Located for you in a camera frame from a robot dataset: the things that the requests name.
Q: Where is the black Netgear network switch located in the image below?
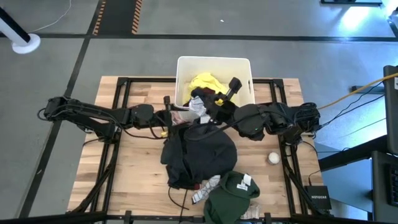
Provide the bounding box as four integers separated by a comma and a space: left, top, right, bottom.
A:
303, 185, 333, 211

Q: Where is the dark green garment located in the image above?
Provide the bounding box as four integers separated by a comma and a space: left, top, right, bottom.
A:
203, 170, 261, 224

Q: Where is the beige patterned cloth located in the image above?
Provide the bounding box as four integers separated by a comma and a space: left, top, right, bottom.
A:
245, 201, 262, 220

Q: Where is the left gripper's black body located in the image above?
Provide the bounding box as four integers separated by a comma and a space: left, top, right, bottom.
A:
151, 95, 174, 128

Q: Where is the yellow cable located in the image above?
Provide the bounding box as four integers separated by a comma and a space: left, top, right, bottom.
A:
317, 72, 398, 111

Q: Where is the pink red patterned cloth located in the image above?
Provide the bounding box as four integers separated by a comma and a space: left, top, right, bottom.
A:
171, 110, 191, 125

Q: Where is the white perforated plastic basket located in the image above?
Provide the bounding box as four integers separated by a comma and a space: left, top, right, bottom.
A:
174, 55, 256, 126

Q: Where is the white grey striped cloth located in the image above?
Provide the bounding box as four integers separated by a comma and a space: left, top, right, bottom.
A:
188, 95, 212, 125

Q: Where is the dark grey Quiksilver hoodie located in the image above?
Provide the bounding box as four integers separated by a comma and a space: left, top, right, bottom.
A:
160, 119, 239, 215

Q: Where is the black metal rig frame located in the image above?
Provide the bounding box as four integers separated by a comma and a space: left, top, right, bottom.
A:
0, 76, 398, 224

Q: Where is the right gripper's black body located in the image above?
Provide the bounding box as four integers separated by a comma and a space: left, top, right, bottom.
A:
208, 77, 243, 121

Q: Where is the white post with round base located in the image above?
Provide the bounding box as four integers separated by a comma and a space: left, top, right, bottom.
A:
0, 6, 42, 55

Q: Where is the black monitor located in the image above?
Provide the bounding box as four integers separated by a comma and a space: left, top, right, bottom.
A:
382, 65, 398, 156

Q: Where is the black keyboard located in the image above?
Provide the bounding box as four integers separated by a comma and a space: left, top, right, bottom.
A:
387, 164, 398, 207

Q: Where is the pale grey patterned cloth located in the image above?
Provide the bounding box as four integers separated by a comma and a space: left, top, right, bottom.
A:
191, 174, 222, 205

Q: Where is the black cable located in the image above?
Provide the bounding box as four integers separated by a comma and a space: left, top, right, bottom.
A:
317, 80, 386, 130

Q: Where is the yellow garment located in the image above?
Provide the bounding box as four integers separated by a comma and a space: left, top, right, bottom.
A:
183, 72, 237, 108

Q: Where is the white round ball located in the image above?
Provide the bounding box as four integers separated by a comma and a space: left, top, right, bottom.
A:
267, 151, 282, 166

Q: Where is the black desk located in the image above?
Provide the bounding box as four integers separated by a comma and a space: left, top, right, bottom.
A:
318, 134, 398, 224

